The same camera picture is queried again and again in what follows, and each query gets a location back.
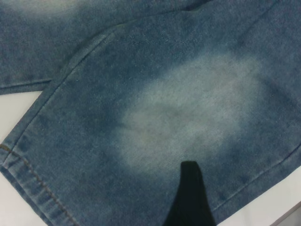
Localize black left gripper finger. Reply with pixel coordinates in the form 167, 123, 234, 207
164, 161, 218, 226

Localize blue denim pants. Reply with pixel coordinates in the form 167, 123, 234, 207
0, 0, 301, 226

